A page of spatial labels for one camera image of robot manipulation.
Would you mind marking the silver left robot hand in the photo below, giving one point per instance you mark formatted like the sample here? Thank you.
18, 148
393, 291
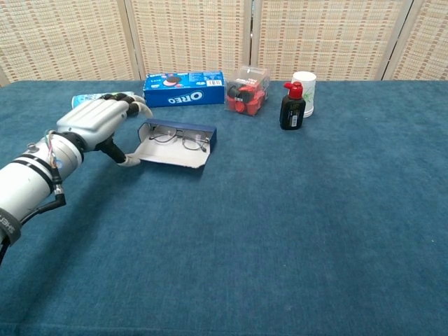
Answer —
92, 119

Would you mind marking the blue glasses case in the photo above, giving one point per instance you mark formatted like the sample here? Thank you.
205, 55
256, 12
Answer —
168, 155

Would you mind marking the wire-frame eyeglasses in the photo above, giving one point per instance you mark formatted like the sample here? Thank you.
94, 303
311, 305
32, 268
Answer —
192, 141

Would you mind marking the blue Oreo cookie box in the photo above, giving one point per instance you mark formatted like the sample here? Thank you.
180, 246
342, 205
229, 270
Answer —
182, 96

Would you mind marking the clear box of red caps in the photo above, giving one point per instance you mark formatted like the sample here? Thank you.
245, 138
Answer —
245, 94

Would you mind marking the light blue drink can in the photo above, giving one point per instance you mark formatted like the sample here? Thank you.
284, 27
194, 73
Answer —
78, 99

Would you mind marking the woven bamboo folding screen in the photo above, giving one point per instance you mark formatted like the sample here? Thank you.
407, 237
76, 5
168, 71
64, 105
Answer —
192, 35

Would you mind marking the black bottle with red cap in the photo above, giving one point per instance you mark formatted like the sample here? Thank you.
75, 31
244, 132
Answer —
292, 112

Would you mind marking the blue tablecloth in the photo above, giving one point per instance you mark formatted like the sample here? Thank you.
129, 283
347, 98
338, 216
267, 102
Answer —
280, 210

